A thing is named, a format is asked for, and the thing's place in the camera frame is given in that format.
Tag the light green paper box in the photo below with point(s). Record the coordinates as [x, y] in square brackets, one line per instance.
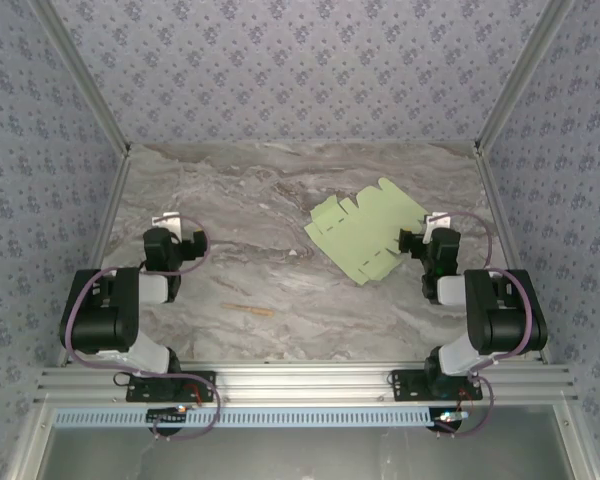
[350, 235]

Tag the small wooden stick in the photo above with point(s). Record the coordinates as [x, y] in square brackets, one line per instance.
[250, 309]

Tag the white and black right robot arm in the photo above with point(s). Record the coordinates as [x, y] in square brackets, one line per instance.
[500, 310]

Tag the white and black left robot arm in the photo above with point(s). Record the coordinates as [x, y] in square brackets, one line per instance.
[105, 310]

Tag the small black circuit board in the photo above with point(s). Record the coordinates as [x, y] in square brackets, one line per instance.
[165, 416]
[447, 420]

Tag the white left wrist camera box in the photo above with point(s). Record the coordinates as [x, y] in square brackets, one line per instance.
[167, 221]

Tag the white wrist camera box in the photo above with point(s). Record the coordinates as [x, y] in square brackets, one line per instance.
[439, 220]
[167, 221]

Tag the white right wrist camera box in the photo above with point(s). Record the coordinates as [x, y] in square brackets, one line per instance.
[439, 220]

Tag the aluminium table side rail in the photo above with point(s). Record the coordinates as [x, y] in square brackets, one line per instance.
[110, 210]
[500, 210]

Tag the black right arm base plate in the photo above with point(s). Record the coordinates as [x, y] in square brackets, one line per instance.
[410, 387]

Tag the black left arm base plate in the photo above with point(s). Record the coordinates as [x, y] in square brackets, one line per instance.
[145, 390]

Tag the aluminium mounting rail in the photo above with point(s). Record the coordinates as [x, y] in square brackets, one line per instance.
[300, 382]

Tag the aluminium frame post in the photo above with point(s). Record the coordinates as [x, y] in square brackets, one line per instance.
[91, 85]
[512, 85]

